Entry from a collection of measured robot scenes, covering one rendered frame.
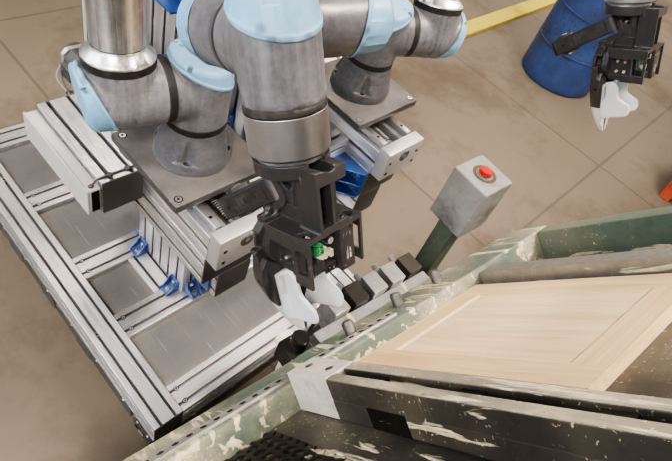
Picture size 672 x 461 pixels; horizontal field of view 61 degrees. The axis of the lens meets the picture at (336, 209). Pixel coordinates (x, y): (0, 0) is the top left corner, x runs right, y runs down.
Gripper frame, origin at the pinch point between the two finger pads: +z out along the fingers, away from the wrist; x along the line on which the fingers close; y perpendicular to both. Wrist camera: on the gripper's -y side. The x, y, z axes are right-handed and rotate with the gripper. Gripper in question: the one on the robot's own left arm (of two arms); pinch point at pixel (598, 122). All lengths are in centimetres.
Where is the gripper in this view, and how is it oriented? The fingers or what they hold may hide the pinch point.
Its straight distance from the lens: 110.8
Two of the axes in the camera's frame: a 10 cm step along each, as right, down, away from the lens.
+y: 7.0, 2.9, -6.6
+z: 0.8, 8.8, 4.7
